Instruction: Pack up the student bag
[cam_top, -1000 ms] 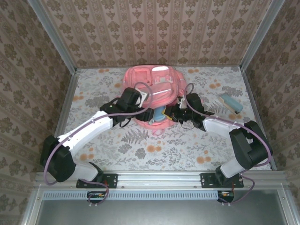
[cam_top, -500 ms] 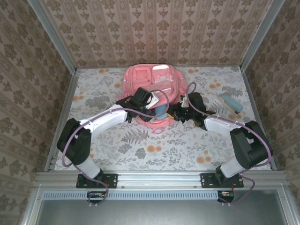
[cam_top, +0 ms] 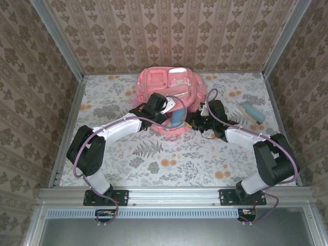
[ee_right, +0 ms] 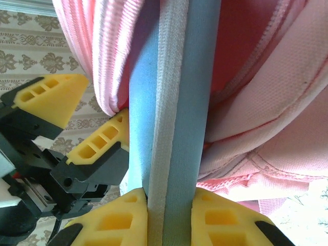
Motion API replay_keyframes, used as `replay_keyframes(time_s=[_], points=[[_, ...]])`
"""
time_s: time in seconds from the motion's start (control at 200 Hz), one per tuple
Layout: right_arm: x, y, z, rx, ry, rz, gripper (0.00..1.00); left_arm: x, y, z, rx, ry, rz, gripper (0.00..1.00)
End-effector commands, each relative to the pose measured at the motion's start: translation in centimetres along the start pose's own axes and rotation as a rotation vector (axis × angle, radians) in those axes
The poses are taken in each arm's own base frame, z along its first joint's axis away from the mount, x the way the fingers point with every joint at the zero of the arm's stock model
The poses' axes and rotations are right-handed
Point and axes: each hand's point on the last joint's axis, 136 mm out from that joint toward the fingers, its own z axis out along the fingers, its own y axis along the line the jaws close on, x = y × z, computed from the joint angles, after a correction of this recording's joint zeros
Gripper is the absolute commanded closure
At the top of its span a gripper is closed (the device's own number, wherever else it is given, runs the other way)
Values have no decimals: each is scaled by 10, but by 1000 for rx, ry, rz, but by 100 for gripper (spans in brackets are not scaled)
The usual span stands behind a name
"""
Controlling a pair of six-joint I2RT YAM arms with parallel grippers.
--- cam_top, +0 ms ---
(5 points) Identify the blue and beige pencil case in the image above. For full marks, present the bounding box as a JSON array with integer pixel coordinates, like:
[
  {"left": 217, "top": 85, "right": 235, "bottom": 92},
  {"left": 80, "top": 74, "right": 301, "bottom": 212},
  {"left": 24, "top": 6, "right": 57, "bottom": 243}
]
[{"left": 238, "top": 102, "right": 266, "bottom": 126}]

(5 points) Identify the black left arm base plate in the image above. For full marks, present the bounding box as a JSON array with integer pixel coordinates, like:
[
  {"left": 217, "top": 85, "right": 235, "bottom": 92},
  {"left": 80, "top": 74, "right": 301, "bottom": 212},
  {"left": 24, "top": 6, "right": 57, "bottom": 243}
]
[{"left": 83, "top": 189, "right": 129, "bottom": 207}]

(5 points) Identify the pink student backpack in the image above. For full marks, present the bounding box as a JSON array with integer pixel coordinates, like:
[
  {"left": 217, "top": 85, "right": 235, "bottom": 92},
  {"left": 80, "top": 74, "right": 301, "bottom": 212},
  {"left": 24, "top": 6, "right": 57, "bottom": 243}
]
[{"left": 132, "top": 66, "right": 207, "bottom": 141}]

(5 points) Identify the aluminium right frame post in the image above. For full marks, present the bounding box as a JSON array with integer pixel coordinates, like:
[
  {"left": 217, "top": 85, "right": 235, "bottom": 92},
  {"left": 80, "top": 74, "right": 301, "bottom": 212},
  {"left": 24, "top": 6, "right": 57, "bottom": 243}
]
[{"left": 262, "top": 0, "right": 312, "bottom": 77}]

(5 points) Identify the aluminium frame post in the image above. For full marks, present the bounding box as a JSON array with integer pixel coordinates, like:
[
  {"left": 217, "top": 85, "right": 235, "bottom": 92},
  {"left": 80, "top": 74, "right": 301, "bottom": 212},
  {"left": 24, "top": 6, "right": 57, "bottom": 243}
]
[
  {"left": 29, "top": 0, "right": 85, "bottom": 80},
  {"left": 262, "top": 0, "right": 312, "bottom": 77}
]

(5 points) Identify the blue glasses case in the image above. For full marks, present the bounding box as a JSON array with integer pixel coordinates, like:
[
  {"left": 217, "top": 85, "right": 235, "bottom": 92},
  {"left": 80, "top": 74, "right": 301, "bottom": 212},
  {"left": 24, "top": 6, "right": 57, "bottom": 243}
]
[{"left": 171, "top": 109, "right": 186, "bottom": 128}]

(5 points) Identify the aluminium left frame post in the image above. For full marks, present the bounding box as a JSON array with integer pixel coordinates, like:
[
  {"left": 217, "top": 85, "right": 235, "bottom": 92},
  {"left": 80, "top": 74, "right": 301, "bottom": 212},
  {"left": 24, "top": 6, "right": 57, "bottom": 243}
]
[{"left": 29, "top": 0, "right": 85, "bottom": 80}]

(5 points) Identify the floral table cloth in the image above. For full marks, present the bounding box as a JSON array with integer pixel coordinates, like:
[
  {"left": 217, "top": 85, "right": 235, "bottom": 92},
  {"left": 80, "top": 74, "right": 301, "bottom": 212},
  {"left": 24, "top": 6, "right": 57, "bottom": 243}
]
[{"left": 59, "top": 72, "right": 298, "bottom": 187}]

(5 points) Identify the aluminium table edge rail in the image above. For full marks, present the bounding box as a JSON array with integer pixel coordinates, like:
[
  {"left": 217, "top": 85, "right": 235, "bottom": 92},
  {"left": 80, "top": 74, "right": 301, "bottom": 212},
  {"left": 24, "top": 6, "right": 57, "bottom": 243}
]
[{"left": 38, "top": 187, "right": 315, "bottom": 206}]

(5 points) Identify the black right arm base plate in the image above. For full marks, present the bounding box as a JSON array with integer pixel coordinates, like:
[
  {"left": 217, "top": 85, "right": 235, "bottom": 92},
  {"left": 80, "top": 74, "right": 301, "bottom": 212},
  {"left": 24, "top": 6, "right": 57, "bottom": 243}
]
[{"left": 219, "top": 189, "right": 267, "bottom": 207}]

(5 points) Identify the grey metal sheet panel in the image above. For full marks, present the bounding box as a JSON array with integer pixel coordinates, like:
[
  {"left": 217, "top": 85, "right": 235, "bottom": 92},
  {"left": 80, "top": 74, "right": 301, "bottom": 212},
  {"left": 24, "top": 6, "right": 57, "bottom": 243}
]
[{"left": 40, "top": 208, "right": 315, "bottom": 246}]

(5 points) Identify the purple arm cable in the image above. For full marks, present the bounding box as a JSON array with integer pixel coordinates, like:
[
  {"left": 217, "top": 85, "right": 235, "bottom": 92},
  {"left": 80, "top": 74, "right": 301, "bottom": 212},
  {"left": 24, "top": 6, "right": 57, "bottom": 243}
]
[
  {"left": 73, "top": 96, "right": 187, "bottom": 228},
  {"left": 206, "top": 89, "right": 300, "bottom": 226}
]

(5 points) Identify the grey slotted cable duct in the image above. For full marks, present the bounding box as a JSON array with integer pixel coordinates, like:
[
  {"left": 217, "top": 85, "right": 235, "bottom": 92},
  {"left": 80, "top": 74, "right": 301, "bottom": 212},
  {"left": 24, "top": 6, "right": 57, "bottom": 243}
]
[{"left": 47, "top": 208, "right": 257, "bottom": 219}]

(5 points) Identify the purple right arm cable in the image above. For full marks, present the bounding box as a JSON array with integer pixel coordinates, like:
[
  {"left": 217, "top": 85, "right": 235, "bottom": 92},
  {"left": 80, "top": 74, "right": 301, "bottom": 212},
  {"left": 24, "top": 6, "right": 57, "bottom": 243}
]
[{"left": 206, "top": 89, "right": 300, "bottom": 226}]

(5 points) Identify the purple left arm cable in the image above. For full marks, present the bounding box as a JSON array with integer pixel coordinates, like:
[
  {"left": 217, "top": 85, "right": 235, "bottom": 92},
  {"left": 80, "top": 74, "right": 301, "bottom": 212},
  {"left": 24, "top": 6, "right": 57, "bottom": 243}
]
[{"left": 73, "top": 96, "right": 187, "bottom": 228}]

